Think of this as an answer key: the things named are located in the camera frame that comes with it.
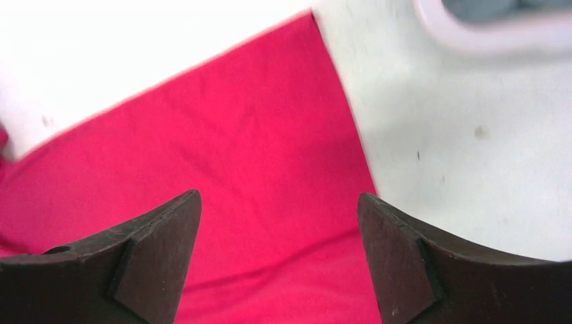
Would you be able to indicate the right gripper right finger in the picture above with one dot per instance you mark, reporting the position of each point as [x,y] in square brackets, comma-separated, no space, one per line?
[423,274]

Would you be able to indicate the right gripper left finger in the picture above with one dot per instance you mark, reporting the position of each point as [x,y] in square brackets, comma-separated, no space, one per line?
[133,272]

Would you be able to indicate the magenta t-shirt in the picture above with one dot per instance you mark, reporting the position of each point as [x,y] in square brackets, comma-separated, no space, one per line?
[265,134]

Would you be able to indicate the light blue t-shirt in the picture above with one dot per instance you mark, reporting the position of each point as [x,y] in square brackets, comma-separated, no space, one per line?
[481,11]

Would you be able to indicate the white plastic laundry basket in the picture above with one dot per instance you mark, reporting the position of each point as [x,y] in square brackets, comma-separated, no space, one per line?
[545,33]

